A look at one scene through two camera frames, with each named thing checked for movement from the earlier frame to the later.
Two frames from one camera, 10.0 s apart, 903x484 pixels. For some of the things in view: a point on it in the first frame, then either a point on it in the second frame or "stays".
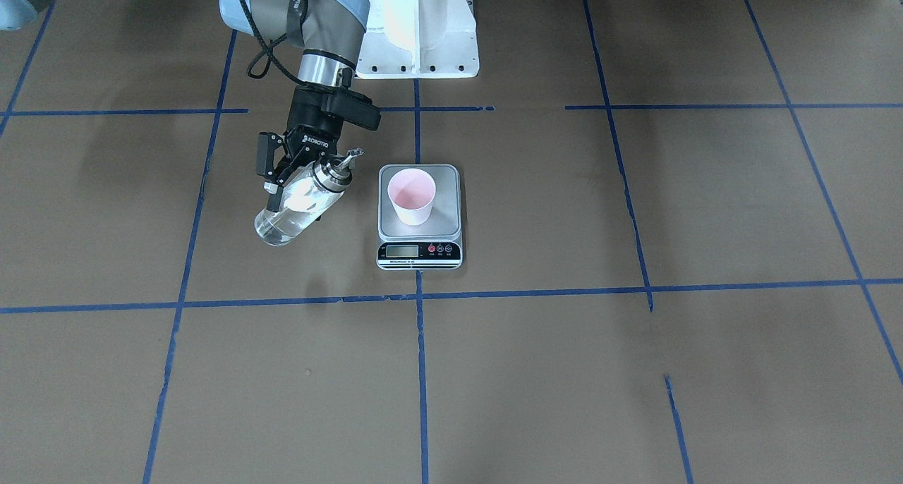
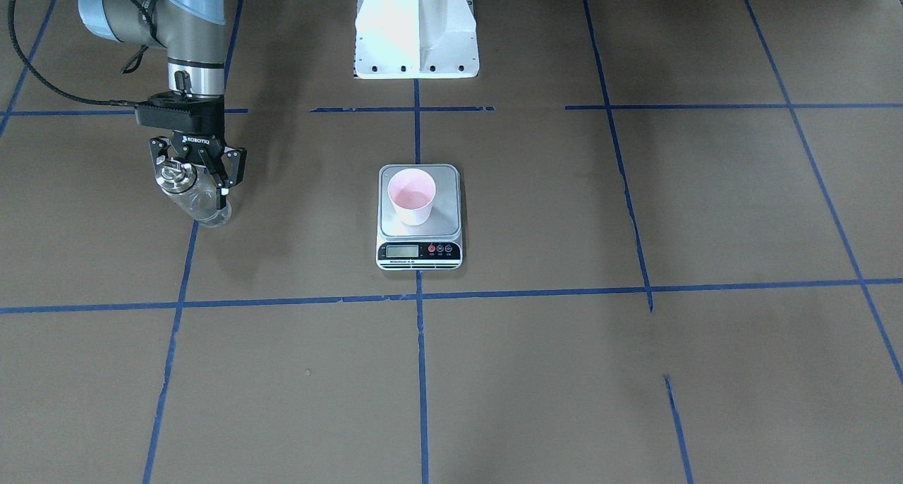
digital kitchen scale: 419,221 stays
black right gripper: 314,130 to 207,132
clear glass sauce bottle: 305,197 to 194,190
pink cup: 412,191 stays
